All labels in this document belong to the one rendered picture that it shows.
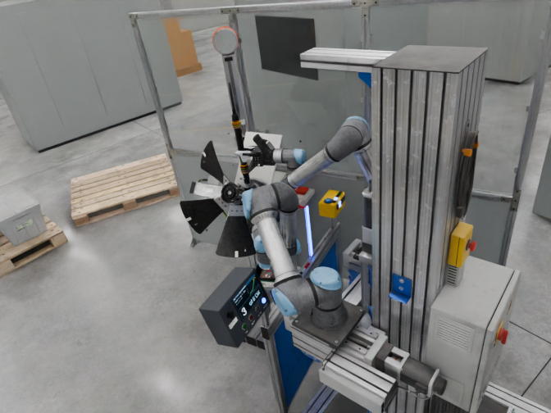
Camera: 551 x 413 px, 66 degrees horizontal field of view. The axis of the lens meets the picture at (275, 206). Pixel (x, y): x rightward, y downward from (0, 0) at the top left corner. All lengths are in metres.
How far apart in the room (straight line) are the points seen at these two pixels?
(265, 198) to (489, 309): 0.90
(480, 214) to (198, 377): 2.05
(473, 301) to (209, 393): 1.86
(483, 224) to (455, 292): 1.20
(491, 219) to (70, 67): 6.29
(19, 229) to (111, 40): 3.81
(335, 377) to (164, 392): 1.57
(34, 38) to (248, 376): 5.78
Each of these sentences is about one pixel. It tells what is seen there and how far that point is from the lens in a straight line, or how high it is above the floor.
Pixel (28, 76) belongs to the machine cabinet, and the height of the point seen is 1.12.
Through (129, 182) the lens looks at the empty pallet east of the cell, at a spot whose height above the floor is 0.14.
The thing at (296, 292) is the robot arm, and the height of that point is 1.25.
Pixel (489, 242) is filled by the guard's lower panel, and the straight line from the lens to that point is 2.89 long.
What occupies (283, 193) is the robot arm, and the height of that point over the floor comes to 1.49.
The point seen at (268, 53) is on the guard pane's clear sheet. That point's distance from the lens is 2.81.
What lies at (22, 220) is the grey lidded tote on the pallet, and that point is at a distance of 4.79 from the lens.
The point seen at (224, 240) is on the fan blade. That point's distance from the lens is 2.36.
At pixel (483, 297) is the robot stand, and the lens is 1.68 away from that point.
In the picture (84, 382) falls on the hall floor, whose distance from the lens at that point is 3.38.
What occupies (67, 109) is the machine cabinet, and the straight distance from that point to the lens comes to 7.53.
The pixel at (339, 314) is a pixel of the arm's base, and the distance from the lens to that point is 1.75.
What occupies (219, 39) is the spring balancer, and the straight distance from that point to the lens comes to 2.77.
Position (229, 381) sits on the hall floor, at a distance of 2.99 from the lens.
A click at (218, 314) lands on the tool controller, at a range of 1.62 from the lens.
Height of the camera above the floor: 2.38
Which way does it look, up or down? 32 degrees down
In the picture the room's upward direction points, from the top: 8 degrees counter-clockwise
